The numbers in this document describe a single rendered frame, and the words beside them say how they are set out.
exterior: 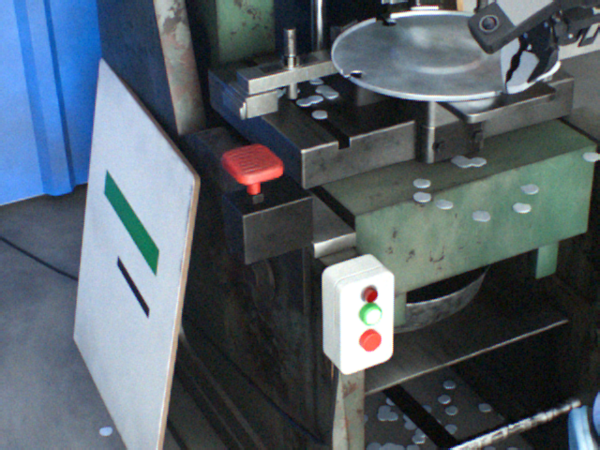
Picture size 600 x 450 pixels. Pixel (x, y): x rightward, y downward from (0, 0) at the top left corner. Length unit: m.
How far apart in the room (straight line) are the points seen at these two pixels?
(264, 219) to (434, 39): 0.39
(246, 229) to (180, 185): 0.39
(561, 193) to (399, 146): 0.25
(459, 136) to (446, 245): 0.15
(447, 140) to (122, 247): 0.69
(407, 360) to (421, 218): 0.31
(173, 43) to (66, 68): 0.98
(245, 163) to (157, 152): 0.50
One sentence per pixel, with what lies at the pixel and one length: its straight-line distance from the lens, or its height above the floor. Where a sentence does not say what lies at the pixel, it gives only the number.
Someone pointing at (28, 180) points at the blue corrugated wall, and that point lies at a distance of 2.90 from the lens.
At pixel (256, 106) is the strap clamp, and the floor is 0.72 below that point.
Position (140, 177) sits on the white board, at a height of 0.48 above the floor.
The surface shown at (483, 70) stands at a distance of 1.60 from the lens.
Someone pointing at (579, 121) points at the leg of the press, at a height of 0.64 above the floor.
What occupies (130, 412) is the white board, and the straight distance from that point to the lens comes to 2.13.
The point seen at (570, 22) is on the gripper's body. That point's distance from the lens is 1.44.
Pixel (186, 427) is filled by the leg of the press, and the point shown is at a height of 0.03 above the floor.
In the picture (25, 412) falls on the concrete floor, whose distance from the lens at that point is 2.30.
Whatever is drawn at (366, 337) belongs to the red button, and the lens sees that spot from 1.48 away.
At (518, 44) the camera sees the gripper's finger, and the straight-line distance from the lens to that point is 1.49.
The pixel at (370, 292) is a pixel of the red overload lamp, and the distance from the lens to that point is 1.44.
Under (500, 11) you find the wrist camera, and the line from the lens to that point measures 1.41.
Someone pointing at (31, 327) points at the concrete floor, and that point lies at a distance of 2.51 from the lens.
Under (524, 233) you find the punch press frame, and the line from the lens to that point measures 1.73.
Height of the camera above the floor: 1.44
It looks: 32 degrees down
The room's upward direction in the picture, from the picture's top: 2 degrees counter-clockwise
